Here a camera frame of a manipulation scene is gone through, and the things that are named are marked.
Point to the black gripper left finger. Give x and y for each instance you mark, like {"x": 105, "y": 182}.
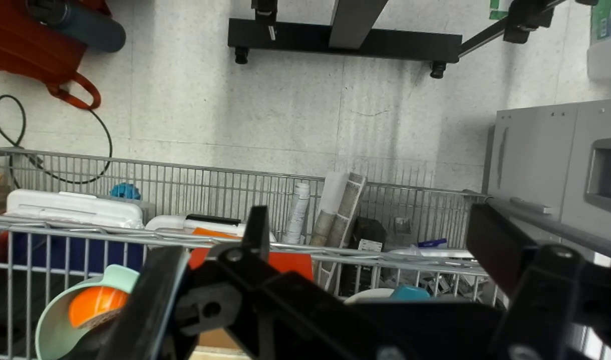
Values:
{"x": 150, "y": 300}

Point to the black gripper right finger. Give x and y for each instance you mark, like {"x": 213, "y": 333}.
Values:
{"x": 541, "y": 292}

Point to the small blue object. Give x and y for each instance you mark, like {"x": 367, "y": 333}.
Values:
{"x": 125, "y": 190}

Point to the orange toy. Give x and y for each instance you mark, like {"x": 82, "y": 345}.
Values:
{"x": 95, "y": 305}

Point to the white grey machine housing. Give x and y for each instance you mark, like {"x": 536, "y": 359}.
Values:
{"x": 551, "y": 166}

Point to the small black box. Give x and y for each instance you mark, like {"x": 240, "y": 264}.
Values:
{"x": 367, "y": 232}

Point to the bundle of long rods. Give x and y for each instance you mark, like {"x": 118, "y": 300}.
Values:
{"x": 340, "y": 200}

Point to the black stand base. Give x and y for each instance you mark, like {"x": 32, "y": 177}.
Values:
{"x": 345, "y": 41}

